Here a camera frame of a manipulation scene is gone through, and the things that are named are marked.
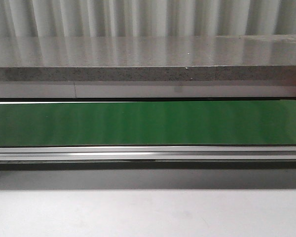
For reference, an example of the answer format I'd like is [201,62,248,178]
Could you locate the grey speckled stone counter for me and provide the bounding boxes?
[0,35,296,82]

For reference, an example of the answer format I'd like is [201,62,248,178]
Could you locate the green conveyor belt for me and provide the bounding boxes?
[0,100,296,147]

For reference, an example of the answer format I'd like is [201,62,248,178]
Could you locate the white conveyor back rail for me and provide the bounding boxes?
[0,80,296,99]

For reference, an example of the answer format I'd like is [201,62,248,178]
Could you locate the white pleated curtain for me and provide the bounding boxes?
[0,0,296,37]

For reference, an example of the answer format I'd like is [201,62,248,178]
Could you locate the aluminium conveyor front rail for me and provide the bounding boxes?
[0,145,296,161]

